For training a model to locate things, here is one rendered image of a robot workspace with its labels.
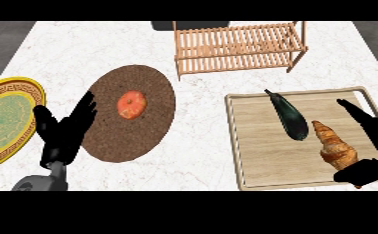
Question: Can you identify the orange tomato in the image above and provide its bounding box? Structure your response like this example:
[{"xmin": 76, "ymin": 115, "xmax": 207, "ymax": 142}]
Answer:
[{"xmin": 116, "ymin": 90, "xmax": 150, "ymax": 120}]

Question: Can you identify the round brown cork placemat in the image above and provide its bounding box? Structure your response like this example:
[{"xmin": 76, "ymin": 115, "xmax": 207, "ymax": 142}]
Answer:
[{"xmin": 80, "ymin": 64, "xmax": 178, "ymax": 163}]

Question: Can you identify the pale wooden tray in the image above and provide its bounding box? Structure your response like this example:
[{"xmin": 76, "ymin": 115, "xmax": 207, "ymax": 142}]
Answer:
[{"xmin": 225, "ymin": 85, "xmax": 378, "ymax": 192}]

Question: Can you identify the golden brown croissant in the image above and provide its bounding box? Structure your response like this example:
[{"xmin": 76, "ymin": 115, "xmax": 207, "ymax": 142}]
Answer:
[{"xmin": 310, "ymin": 120, "xmax": 364, "ymax": 190}]

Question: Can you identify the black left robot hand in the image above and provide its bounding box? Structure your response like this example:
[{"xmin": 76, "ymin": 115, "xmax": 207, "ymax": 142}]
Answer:
[{"xmin": 31, "ymin": 90, "xmax": 99, "ymax": 170}]

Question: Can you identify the wooden slatted tiered shelf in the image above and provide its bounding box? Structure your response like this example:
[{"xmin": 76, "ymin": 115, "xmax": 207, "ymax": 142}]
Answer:
[{"xmin": 172, "ymin": 20, "xmax": 310, "ymax": 82}]

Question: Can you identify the dark green eggplant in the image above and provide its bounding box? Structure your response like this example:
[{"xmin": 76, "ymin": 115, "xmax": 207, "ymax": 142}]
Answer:
[{"xmin": 263, "ymin": 88, "xmax": 310, "ymax": 142}]

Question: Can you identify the dark grey appliance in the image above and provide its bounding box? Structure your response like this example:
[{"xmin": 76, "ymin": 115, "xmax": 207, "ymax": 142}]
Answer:
[{"xmin": 150, "ymin": 20, "xmax": 232, "ymax": 32}]

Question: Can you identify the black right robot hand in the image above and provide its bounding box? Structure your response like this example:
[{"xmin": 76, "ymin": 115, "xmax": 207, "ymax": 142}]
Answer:
[{"xmin": 333, "ymin": 98, "xmax": 378, "ymax": 190}]

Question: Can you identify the yellow and green ornate plate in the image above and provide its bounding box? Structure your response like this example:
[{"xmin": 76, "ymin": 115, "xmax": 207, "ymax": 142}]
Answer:
[{"xmin": 0, "ymin": 76, "xmax": 48, "ymax": 165}]

